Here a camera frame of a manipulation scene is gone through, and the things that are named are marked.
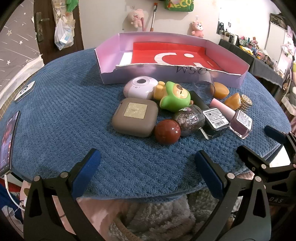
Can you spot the bright pink plush toy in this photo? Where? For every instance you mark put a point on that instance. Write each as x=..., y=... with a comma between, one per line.
x=197, y=29

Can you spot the green plush toy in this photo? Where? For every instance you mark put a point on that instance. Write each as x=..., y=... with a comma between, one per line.
x=71, y=5

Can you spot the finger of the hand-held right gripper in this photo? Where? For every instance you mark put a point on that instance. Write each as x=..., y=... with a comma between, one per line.
x=249, y=156
x=275, y=134

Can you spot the pink stick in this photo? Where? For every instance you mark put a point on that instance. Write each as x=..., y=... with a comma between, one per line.
x=144, y=24

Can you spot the white pink toy camera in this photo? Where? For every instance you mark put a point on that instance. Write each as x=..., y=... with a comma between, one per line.
x=138, y=90

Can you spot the dark cloth-covered table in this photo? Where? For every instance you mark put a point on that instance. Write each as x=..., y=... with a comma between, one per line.
x=261, y=67

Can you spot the white black-edged card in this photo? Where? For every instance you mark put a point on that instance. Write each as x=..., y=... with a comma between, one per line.
x=24, y=91

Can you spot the clutter of cosmetics bottles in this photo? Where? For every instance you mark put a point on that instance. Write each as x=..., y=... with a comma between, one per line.
x=252, y=44

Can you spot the red-brown stone ball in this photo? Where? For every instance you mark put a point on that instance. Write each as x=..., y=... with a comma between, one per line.
x=167, y=132

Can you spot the yellow cloth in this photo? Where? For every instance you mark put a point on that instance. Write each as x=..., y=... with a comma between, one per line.
x=245, y=48

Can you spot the star-print curtain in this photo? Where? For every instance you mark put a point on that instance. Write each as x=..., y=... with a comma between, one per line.
x=18, y=46

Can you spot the red paper sheet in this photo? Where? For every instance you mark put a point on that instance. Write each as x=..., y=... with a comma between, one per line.
x=143, y=53

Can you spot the black nail polish bottle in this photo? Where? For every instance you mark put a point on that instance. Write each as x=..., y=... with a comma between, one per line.
x=214, y=120

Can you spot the pale pink plush toy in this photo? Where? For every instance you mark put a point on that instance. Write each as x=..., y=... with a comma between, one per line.
x=136, y=17

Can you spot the grey fluffy blanket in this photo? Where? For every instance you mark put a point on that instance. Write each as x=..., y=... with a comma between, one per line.
x=157, y=215

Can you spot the pink cloth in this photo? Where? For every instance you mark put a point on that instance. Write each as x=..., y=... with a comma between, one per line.
x=97, y=215

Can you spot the amber egg-shaped sponge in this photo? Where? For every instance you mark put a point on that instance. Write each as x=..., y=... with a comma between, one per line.
x=221, y=90
x=232, y=101

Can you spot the glitter nail polish bottle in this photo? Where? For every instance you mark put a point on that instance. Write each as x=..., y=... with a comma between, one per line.
x=189, y=120

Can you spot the smartphone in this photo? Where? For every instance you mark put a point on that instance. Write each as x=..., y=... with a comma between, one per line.
x=9, y=143

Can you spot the hanging plastic bag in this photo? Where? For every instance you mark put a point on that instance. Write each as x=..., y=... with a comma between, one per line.
x=63, y=36

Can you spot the black bag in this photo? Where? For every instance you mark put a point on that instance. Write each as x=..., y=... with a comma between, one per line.
x=277, y=19

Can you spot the clear glass cup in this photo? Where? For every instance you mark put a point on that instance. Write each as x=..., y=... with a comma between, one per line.
x=203, y=80

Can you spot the mauve pink-capped nail polish bottle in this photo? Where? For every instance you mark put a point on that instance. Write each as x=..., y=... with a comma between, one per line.
x=240, y=122

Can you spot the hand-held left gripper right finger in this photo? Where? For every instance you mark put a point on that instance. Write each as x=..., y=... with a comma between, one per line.
x=209, y=176

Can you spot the pink cardboard box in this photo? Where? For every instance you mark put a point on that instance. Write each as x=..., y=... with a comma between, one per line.
x=111, y=55

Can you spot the grey square compact case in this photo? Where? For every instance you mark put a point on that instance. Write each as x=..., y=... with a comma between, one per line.
x=134, y=120

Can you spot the green fabric bag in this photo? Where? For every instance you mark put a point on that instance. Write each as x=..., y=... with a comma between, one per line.
x=179, y=5

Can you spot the brown wooden door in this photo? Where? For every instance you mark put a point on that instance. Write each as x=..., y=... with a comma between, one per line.
x=46, y=49

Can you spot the green bear toy figure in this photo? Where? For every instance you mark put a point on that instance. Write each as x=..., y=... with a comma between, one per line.
x=175, y=99

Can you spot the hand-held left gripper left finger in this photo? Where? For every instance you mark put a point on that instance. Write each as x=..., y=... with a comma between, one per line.
x=86, y=171

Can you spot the wall mirror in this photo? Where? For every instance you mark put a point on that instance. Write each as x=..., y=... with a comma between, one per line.
x=225, y=20

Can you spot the white cabinet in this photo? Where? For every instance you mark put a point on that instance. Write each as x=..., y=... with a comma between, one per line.
x=276, y=46

